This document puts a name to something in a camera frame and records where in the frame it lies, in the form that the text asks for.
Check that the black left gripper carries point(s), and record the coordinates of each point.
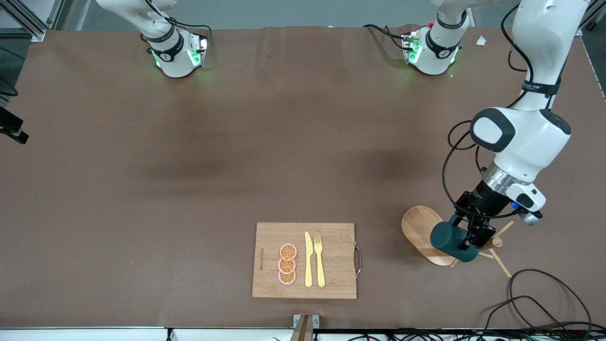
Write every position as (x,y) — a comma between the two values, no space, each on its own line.
(484,201)

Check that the dark green ribbed cup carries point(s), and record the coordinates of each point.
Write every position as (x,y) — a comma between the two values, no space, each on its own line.
(445,239)

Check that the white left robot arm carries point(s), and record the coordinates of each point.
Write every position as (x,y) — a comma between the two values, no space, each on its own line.
(530,137)

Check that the wooden mug tree stand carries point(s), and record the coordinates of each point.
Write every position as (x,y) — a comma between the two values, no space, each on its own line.
(420,229)

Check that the bamboo cutting board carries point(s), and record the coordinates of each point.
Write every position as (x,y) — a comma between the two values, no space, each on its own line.
(338,255)

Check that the brown table cover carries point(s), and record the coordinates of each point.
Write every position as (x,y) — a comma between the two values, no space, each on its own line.
(142,213)

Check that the yellow plastic fork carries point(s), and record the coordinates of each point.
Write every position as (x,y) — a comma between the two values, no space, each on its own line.
(320,265)

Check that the yellow plastic knife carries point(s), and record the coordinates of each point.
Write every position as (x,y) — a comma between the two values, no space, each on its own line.
(308,265)

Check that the toy orange slice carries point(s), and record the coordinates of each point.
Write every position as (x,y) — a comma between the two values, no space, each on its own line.
(287,278)
(287,266)
(288,251)

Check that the white paper scrap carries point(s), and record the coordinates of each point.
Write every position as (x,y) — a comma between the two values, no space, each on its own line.
(481,41)

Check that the aluminium frame profile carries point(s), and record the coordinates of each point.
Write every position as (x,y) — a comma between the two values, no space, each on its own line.
(597,14)
(28,21)

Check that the metal table bracket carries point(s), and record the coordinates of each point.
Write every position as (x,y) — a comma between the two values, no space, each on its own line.
(306,327)

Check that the white table edge rail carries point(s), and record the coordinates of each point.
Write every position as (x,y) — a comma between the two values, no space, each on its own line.
(94,334)

